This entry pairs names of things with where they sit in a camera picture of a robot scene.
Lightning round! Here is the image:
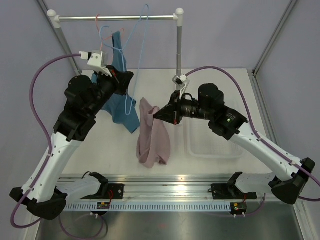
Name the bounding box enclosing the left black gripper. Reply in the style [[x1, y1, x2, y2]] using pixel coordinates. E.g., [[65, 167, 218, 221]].
[[87, 65, 134, 117]]

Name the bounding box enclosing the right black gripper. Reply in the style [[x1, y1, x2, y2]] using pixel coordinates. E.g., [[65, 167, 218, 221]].
[[154, 90, 213, 125]]

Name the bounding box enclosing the pink tank top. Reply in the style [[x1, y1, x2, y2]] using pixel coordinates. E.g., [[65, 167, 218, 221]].
[[136, 97, 171, 169]]

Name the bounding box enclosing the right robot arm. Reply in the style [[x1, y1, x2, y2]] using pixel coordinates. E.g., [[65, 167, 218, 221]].
[[153, 83, 315, 205]]

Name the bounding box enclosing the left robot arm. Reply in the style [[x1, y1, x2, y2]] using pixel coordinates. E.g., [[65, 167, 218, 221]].
[[10, 65, 134, 220]]

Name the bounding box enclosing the blue tank top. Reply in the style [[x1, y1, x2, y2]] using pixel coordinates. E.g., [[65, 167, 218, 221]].
[[102, 31, 140, 134]]

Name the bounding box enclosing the pink plastic hanger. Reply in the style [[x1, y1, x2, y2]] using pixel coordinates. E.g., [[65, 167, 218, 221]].
[[96, 13, 127, 52]]

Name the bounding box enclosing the white plastic basket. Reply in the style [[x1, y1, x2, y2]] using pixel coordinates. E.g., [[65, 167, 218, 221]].
[[182, 118, 246, 160]]

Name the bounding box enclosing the metal clothes rack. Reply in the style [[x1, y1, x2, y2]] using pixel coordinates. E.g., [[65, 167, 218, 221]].
[[46, 8, 184, 76]]

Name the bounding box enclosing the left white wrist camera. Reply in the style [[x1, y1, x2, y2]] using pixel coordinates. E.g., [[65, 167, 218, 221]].
[[79, 50, 112, 77]]

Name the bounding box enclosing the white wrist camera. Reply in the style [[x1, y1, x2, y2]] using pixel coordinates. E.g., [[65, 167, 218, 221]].
[[79, 50, 112, 77], [172, 74, 190, 95]]

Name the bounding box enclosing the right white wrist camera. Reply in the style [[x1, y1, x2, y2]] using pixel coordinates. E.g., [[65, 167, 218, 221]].
[[172, 74, 190, 95]]

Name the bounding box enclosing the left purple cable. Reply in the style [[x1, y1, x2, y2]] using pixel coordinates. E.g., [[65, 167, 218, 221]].
[[10, 53, 83, 230]]

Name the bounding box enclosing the purple cable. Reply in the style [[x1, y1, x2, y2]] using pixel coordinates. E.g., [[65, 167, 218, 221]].
[[10, 53, 83, 230], [184, 66, 320, 201]]

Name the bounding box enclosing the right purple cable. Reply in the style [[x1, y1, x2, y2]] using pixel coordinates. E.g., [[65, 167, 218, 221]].
[[184, 66, 320, 201]]

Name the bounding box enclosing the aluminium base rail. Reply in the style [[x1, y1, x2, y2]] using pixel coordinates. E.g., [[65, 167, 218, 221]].
[[56, 174, 307, 203]]

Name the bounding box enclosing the white slotted cable duct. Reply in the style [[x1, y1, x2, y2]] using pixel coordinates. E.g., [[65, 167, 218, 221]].
[[64, 201, 231, 213]]

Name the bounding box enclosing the aluminium frame post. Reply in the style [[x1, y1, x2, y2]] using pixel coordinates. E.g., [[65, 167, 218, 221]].
[[252, 0, 300, 77]]

